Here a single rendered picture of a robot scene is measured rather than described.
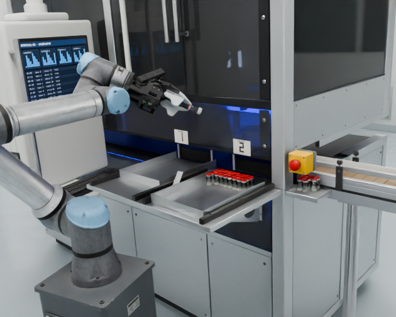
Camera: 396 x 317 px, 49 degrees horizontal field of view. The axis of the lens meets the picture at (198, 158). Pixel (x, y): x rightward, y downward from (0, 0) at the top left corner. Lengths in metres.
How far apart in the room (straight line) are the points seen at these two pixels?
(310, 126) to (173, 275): 1.08
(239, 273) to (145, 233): 0.64
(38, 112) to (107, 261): 0.47
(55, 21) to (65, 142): 0.55
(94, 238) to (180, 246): 0.97
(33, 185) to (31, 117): 0.25
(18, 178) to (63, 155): 0.89
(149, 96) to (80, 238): 0.46
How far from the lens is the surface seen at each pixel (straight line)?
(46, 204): 1.33
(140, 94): 1.38
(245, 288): 1.98
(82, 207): 1.26
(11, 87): 1.97
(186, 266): 2.21
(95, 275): 1.31
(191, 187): 1.71
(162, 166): 1.99
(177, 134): 1.95
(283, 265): 1.79
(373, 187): 1.60
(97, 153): 2.30
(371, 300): 2.67
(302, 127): 1.69
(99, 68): 1.38
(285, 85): 1.56
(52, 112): 1.14
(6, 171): 1.25
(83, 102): 1.19
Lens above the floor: 1.47
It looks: 17 degrees down
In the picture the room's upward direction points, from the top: 3 degrees counter-clockwise
